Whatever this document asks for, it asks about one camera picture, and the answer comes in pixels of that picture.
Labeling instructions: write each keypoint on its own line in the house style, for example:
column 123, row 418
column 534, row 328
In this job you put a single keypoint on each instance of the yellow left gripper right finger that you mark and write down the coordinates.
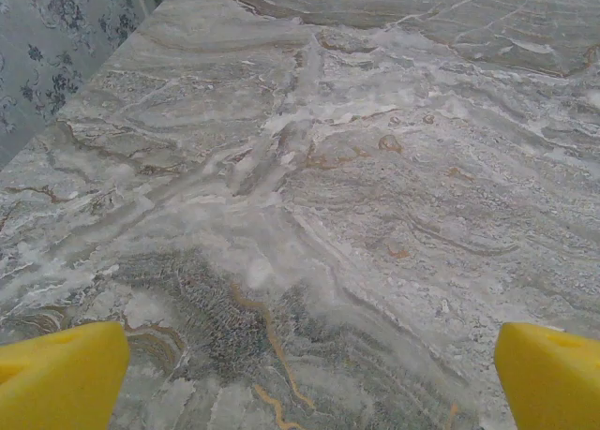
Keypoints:
column 553, row 383

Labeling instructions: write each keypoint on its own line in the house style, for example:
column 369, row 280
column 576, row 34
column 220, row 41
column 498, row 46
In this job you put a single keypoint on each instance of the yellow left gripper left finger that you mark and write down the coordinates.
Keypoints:
column 56, row 383

